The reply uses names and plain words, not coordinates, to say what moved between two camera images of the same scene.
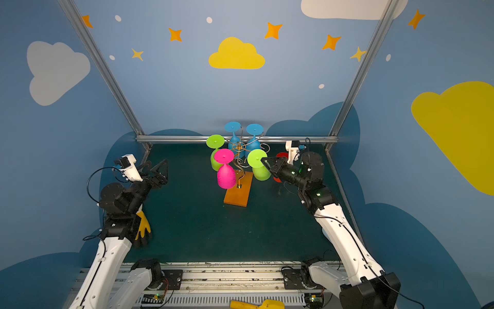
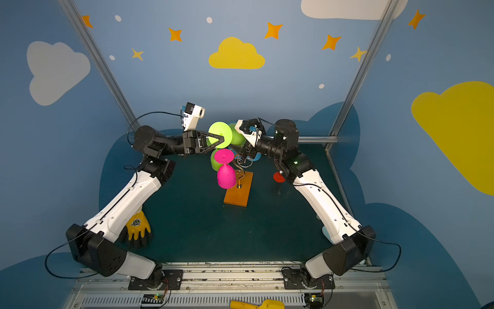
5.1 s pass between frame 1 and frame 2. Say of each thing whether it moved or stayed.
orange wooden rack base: stayed
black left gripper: moved
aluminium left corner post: stayed
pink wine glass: stayed
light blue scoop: stayed
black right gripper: moved
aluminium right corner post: stayed
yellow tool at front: stayed
